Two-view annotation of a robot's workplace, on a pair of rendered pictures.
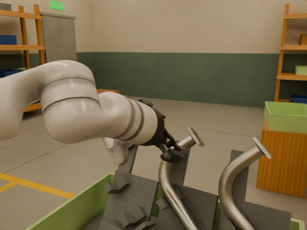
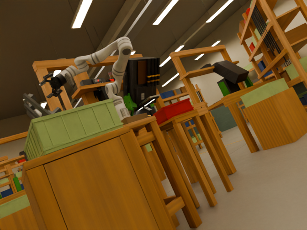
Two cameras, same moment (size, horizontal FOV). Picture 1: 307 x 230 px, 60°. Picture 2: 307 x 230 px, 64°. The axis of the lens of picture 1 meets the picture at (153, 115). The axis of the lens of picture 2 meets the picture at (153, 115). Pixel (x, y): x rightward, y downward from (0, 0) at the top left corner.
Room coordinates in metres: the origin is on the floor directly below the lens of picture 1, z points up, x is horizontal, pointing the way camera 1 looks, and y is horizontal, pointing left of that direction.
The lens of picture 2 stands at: (1.58, 1.09, 0.61)
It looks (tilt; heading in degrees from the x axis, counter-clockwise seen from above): 7 degrees up; 208
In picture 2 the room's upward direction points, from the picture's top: 24 degrees counter-clockwise
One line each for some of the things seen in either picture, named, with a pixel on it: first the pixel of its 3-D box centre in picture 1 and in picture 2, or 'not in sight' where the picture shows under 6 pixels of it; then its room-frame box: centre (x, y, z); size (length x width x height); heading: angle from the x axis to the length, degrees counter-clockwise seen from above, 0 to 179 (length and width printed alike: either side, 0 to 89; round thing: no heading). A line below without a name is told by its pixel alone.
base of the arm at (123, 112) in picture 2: not in sight; (121, 112); (0.03, 0.04, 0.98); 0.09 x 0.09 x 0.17; 74
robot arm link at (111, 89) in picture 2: not in sight; (113, 93); (0.03, 0.04, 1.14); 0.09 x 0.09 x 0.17; 59
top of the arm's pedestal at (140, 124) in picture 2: not in sight; (129, 129); (0.04, 0.04, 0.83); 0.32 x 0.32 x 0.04; 71
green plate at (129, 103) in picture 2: not in sight; (130, 103); (-0.64, -0.26, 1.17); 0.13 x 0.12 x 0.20; 161
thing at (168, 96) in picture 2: not in sight; (183, 119); (-6.43, -2.10, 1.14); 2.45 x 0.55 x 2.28; 155
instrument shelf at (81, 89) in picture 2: not in sight; (109, 87); (-0.82, -0.55, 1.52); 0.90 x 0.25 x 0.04; 161
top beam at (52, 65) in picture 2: not in sight; (96, 61); (-0.83, -0.58, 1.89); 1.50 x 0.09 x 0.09; 161
